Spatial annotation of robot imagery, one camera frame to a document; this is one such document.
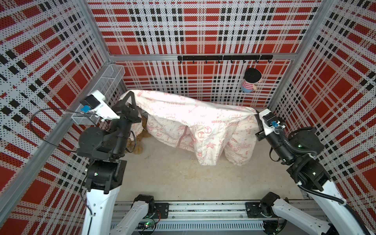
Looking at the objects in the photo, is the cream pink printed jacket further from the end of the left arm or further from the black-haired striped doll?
the black-haired striped doll

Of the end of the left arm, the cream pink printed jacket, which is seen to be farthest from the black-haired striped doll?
the end of the left arm

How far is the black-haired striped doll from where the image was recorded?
95 cm
